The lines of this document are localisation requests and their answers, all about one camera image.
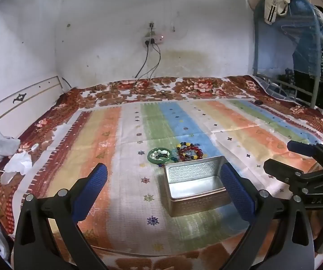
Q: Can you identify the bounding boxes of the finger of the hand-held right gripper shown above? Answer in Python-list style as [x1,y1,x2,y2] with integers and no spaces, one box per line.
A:
[287,140,323,162]
[264,159,323,191]

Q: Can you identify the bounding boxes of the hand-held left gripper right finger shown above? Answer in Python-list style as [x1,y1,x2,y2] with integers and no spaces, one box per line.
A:
[220,163,316,270]

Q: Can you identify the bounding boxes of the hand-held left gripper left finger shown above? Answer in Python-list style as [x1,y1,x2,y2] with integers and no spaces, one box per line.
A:
[13,162,108,270]

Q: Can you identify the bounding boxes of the silver embossed tin box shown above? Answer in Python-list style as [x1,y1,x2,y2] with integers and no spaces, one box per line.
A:
[163,155,232,218]

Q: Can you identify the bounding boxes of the green jade bangle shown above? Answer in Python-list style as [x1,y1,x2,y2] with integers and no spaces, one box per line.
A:
[147,148,173,164]

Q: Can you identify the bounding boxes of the red bead bracelet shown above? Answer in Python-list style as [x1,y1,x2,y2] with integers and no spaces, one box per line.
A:
[178,145,204,162]

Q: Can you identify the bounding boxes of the striped pastel mat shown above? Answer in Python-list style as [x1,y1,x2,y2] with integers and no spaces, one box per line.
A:
[18,99,323,256]

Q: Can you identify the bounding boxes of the white crumpled paper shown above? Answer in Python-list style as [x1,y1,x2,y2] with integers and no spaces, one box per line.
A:
[0,144,40,185]

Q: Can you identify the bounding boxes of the white wooden headboard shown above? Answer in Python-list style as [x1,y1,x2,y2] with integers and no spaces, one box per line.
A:
[0,75,64,128]

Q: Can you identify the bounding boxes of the brown floral blanket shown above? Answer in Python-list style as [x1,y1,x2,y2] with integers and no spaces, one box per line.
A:
[0,75,323,270]

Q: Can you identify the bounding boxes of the white jacket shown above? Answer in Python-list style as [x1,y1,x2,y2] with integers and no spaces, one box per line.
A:
[264,0,295,25]

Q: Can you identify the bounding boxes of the white power strip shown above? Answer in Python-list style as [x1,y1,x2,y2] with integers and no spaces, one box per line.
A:
[143,35,164,46]

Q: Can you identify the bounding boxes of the black power cable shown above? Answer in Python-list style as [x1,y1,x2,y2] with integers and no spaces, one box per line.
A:
[135,43,151,80]
[149,43,175,99]

